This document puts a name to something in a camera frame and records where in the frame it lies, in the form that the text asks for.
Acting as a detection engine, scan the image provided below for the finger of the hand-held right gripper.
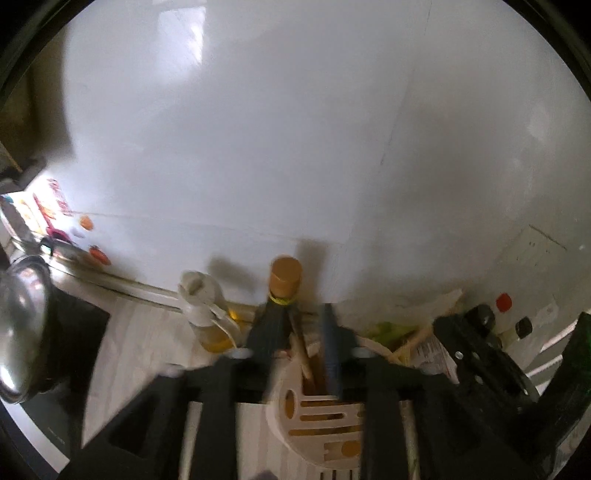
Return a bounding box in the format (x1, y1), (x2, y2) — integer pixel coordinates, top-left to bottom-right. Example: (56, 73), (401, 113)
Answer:
(434, 316), (539, 409)

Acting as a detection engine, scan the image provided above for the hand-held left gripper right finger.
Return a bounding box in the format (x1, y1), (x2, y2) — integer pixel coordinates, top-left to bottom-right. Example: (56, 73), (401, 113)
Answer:
(322, 304), (555, 480)

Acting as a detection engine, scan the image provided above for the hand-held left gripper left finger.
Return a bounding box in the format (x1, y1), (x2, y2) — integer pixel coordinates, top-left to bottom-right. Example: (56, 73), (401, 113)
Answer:
(60, 307), (296, 480)

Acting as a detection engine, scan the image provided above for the cream utensil holder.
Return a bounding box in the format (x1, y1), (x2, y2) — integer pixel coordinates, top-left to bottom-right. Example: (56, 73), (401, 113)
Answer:
(265, 335), (419, 480)

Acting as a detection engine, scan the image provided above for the white printed paper packet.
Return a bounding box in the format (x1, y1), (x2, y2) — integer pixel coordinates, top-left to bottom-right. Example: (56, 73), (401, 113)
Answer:
(413, 337), (455, 377)

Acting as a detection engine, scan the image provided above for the yellow seasoning packet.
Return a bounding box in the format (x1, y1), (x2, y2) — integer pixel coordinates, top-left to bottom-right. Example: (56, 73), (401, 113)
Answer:
(367, 320), (416, 342)

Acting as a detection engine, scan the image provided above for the dark gold-capped sauce bottle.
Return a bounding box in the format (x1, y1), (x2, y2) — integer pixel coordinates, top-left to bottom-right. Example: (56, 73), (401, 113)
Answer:
(265, 256), (305, 315)

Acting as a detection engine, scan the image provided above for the glass oil dispenser bottle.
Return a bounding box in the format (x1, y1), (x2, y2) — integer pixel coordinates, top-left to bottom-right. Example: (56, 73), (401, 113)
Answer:
(178, 270), (243, 356)

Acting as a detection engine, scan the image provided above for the cat-printed striped mat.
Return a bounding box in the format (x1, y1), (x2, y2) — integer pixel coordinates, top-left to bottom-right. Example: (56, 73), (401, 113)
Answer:
(83, 295), (416, 480)

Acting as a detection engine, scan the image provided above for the black glass stove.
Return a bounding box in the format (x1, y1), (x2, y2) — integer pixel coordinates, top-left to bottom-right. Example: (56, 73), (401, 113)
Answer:
(18, 295), (112, 476)

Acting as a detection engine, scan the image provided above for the pink plastic holder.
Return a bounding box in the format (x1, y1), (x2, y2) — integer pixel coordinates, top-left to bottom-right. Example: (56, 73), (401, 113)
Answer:
(41, 226), (75, 243)

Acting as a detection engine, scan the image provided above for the steel wok lid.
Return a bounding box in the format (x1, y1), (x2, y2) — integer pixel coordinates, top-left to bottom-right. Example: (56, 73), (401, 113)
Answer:
(0, 256), (58, 404)

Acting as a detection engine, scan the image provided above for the black range hood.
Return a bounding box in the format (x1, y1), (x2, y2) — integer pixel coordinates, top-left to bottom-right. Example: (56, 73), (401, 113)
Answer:
(0, 41), (77, 190)

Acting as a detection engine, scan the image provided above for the red square wall sticker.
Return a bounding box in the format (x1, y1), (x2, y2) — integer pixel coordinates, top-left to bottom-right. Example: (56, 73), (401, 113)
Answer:
(48, 179), (72, 217)

